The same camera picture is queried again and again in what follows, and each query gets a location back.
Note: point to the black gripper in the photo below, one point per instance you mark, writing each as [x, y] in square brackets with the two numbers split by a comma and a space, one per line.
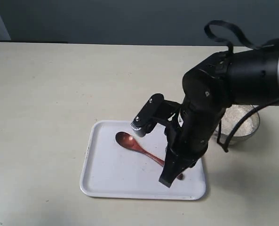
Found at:
[205, 101]

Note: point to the dark red wooden spoon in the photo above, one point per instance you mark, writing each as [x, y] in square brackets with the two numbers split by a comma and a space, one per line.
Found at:
[145, 146]

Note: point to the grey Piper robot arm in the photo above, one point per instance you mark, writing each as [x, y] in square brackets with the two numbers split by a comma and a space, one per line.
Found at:
[252, 78]

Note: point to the white rectangular plastic tray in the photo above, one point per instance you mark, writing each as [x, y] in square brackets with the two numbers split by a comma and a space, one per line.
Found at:
[111, 171]

